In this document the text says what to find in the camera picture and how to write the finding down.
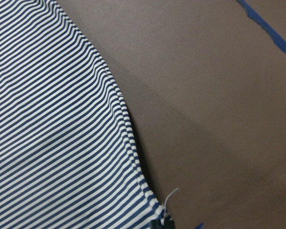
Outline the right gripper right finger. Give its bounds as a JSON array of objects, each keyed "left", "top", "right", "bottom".
[{"left": 163, "top": 216, "right": 174, "bottom": 229}]

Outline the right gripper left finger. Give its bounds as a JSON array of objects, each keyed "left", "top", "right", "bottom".
[{"left": 150, "top": 220, "right": 162, "bottom": 229}]

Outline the navy white striped polo shirt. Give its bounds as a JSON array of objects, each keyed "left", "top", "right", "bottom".
[{"left": 0, "top": 0, "right": 164, "bottom": 229}]

